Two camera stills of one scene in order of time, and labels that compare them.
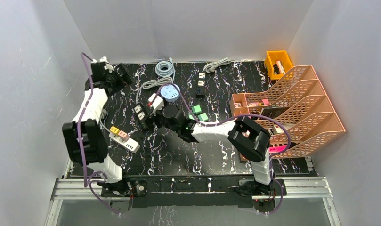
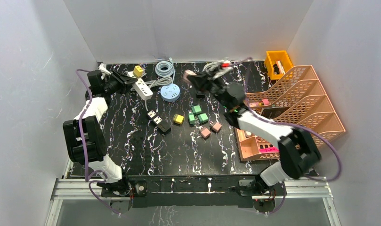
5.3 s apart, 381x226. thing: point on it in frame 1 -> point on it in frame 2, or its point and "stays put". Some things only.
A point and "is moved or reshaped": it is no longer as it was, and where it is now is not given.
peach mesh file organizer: [295, 112] stays put
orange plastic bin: [278, 63] stays put
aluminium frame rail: [93, 188] stays put
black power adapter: [142, 116] is moved or reshaped
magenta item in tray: [278, 149] stays put
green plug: [203, 117] stays put
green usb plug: [190, 116] stays put
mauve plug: [124, 135] -> [187, 72]
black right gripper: [155, 117] -> [206, 81]
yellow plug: [114, 130] -> [138, 72]
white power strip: [129, 144] -> [144, 92]
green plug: [196, 109] stays put
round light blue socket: [170, 92] stays put
